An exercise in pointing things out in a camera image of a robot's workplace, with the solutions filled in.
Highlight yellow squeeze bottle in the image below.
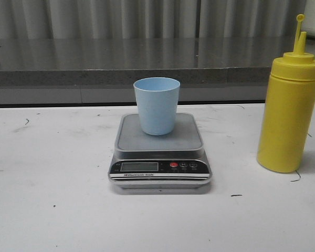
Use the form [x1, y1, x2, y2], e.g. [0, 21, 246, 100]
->
[257, 14, 315, 173]

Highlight grey stone counter ledge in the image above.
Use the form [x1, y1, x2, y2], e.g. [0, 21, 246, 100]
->
[0, 36, 315, 105]

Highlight silver digital kitchen scale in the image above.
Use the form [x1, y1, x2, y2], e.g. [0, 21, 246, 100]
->
[108, 113, 213, 194]

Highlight light blue plastic cup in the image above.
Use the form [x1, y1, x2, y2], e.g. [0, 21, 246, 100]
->
[133, 77, 181, 135]

